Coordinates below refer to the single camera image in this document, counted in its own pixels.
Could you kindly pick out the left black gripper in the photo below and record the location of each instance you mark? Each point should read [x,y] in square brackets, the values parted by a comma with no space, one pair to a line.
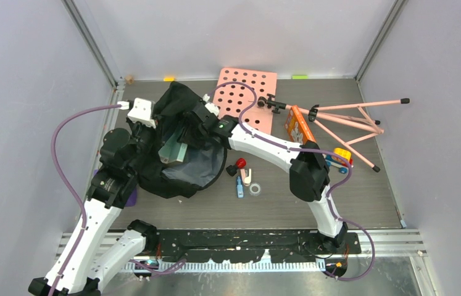
[153,131]

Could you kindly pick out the orange treehouse book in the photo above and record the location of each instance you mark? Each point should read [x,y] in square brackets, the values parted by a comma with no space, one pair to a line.
[296,126]

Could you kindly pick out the red black stamp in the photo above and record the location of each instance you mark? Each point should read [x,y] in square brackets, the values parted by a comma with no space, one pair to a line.
[233,169]

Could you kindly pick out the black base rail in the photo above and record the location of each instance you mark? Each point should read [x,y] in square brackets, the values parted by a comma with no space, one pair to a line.
[250,245]

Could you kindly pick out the teal spine book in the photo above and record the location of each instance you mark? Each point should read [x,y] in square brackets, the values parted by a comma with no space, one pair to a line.
[173,152]

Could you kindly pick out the blue small clip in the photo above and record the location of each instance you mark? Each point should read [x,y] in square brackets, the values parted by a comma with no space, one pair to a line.
[239,187]

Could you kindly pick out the purple ball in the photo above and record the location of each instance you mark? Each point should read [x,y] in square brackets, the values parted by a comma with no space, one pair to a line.
[131,198]

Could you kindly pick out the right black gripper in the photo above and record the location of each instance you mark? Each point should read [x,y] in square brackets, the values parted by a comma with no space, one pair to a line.
[187,137]

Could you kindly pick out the green tape marker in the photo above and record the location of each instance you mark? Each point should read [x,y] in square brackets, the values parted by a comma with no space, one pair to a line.
[299,77]

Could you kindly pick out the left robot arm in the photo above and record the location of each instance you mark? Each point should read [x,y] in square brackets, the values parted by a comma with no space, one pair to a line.
[79,271]

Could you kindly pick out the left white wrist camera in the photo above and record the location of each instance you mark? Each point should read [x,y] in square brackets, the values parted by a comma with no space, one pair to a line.
[139,111]

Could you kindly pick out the black student backpack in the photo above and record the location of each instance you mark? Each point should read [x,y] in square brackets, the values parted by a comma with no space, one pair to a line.
[202,166]

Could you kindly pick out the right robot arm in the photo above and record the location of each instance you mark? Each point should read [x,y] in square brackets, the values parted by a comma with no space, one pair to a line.
[305,164]

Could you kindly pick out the pink small stapler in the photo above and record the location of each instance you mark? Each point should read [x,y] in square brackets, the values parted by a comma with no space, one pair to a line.
[246,176]

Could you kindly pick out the clear tape roll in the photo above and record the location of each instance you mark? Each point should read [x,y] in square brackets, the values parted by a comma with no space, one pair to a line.
[255,189]

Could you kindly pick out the toy block car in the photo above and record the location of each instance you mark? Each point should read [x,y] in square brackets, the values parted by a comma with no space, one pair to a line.
[341,161]

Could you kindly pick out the pink perforated music stand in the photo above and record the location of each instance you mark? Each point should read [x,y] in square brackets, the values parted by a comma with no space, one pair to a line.
[251,93]

